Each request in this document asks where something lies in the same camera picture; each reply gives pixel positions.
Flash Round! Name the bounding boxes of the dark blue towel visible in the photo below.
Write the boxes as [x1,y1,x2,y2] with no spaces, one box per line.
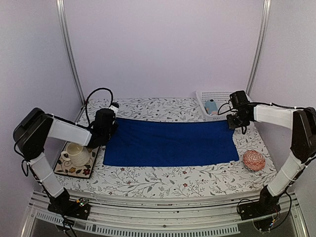
[103,118,239,167]

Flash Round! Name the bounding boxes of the light blue orange dotted towel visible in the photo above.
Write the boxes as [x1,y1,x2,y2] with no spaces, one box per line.
[204,99,218,115]

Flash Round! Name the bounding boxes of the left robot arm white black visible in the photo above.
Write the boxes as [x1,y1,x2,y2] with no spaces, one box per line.
[13,104,119,214]

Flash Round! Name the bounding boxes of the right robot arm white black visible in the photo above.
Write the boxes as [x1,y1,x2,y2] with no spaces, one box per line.
[227,90,316,215]

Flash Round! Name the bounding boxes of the white plastic perforated basket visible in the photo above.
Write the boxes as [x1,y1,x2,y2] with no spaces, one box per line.
[196,91,232,121]

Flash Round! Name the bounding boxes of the cream ribbed mug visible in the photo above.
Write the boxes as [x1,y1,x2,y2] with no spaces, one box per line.
[61,143,90,166]

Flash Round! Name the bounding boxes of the red white patterned bowl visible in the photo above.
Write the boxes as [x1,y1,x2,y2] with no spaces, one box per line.
[242,150,266,171]

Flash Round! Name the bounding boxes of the floral square coaster tile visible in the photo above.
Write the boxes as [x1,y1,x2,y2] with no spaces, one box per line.
[53,148,100,179]

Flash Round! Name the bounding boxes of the left black braided cable loop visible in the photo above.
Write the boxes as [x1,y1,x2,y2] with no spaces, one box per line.
[83,88,114,124]

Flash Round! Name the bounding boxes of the right aluminium frame post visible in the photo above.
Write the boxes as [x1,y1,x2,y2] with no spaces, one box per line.
[246,0,272,95]

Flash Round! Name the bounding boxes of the aluminium frame post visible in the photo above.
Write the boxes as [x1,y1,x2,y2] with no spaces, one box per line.
[55,0,86,106]
[246,0,272,95]

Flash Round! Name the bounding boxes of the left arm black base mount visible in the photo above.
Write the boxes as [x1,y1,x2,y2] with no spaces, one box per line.
[48,190,91,220]

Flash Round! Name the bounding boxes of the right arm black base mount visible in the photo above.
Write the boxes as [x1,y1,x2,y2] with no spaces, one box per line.
[237,186,281,220]

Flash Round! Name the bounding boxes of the front aluminium rail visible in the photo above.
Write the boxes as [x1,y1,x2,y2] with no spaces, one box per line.
[21,190,309,237]

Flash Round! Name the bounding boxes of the left aluminium frame post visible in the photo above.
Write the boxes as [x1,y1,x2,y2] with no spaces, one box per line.
[55,0,86,106]

